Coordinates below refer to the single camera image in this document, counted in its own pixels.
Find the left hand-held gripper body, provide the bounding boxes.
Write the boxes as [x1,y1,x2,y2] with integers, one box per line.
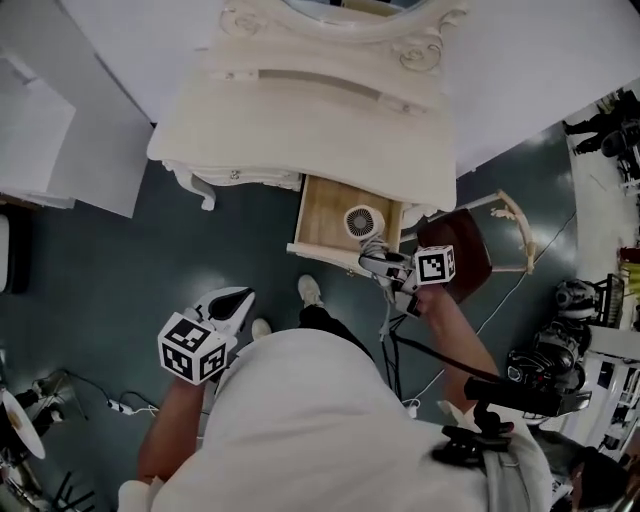
[157,302,241,387]

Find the person's white shirt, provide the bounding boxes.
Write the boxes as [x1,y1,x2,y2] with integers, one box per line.
[118,327,554,512]

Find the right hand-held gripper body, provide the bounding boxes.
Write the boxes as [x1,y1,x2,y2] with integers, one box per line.
[389,243,457,319]

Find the person's left forearm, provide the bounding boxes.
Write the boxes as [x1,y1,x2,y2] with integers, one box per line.
[137,382,211,484]

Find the long white floor cable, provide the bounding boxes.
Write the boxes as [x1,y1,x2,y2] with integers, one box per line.
[399,212,579,406]

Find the grey shoulder strap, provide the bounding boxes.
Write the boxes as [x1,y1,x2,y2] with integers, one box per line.
[477,439,551,512]

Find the cream dressing table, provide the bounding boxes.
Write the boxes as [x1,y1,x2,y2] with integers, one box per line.
[146,0,470,221]

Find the black white seat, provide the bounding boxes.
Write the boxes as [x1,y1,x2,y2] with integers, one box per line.
[0,204,31,296]

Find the person's white right shoe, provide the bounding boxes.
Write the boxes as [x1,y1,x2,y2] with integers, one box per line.
[297,274,325,309]

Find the large cream wooden drawer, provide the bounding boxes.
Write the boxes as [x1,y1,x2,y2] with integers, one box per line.
[286,172,404,276]

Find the black camera bar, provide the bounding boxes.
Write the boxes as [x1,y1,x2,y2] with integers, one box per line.
[464,377,591,419]

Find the grey humanoid robot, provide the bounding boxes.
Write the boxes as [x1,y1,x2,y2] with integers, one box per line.
[507,279,594,426]

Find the person's black trousers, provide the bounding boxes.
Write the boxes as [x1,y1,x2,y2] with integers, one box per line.
[298,304,374,361]

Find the white round table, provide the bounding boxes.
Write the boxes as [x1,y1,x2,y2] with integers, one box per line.
[0,389,47,461]

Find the white desk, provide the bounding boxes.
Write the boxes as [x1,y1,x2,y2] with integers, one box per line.
[584,319,640,451]

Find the black clamp mount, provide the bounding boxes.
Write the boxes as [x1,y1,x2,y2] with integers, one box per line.
[432,399,516,469]

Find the black cable bundle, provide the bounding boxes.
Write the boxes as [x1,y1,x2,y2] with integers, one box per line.
[382,319,501,401]

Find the white hair dryer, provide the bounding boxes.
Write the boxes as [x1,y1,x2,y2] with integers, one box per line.
[343,204,404,271]

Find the person's right forearm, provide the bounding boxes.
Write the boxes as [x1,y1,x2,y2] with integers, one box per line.
[417,287,501,416]

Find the wooden chair brown seat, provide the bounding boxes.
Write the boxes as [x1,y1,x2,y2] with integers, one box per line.
[399,188,539,306]

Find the white shelf cabinet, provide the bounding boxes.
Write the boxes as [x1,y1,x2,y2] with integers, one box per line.
[0,0,154,219]

